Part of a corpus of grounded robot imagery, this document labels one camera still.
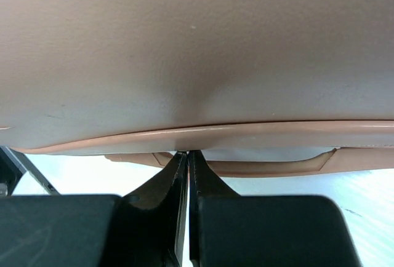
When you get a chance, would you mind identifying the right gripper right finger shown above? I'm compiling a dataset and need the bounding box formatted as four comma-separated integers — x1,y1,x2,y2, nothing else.
188,151,361,266

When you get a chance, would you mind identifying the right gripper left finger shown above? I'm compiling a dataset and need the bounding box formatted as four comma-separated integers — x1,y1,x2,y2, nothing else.
1,153,187,266

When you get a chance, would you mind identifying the pink hard-shell suitcase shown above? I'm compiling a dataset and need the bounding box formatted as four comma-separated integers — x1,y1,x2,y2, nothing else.
1,0,393,177

